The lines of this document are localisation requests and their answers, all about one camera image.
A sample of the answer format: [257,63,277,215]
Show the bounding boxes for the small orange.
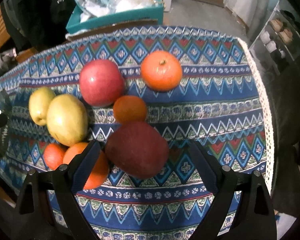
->
[43,143,67,170]
[113,95,147,125]

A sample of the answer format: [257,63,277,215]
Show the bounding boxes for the dark glass fruit plate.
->
[0,89,12,159]

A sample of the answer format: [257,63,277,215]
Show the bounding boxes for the large orange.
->
[63,142,109,190]
[140,50,183,92]

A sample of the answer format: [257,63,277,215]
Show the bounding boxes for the small orange lower left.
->
[43,143,67,170]

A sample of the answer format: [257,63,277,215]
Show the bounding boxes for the black hanging coat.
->
[0,0,76,51]

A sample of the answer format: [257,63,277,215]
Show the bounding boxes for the cardboard box under crate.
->
[65,19,159,42]

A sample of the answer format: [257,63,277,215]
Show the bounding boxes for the metal shoe rack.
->
[249,0,300,75]

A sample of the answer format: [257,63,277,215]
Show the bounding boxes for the dark red apple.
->
[105,121,169,179]

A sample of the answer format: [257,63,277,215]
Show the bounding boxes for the teal plastic crate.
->
[66,0,164,34]

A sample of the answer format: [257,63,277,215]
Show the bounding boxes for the grey white clothes pile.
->
[0,48,18,77]

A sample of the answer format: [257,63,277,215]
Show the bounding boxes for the small orange middle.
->
[113,95,147,125]

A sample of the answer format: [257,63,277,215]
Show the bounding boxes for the red apple upper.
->
[79,59,125,107]

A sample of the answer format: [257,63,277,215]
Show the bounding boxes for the blue patterned tablecloth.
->
[0,25,277,239]

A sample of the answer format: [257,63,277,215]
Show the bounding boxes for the yellow pear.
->
[29,87,56,126]
[46,94,88,147]

